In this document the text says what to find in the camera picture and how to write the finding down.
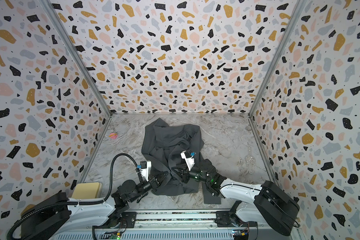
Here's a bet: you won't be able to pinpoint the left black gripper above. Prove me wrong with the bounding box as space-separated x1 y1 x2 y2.
128 171 167 205

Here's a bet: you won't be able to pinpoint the dark grey jacket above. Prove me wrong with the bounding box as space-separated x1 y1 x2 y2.
141 118 222 205

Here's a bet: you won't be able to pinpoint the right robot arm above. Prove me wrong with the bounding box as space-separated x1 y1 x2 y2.
172 165 300 236

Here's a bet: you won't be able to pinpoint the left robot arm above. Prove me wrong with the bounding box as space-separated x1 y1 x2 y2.
14 172 168 240

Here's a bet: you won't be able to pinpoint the pink sticker on table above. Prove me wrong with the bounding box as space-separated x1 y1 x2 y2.
109 133 118 140

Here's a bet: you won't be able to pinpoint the beige foam pad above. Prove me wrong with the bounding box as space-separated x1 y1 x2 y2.
72 182 103 200

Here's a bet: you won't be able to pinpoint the clear plastic object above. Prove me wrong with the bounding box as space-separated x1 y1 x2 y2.
245 147 256 174

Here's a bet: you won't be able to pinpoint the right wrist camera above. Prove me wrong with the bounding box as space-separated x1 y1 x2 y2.
181 150 196 171

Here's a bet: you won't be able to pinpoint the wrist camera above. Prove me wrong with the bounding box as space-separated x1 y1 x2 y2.
181 150 196 171
137 161 152 183

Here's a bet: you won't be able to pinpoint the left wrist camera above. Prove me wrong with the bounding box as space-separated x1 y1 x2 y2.
137 161 152 183

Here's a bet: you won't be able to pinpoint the black corrugated cable hose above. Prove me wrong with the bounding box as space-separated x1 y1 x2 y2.
6 152 139 240

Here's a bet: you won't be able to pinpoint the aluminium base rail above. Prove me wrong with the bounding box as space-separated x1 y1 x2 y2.
52 209 304 240

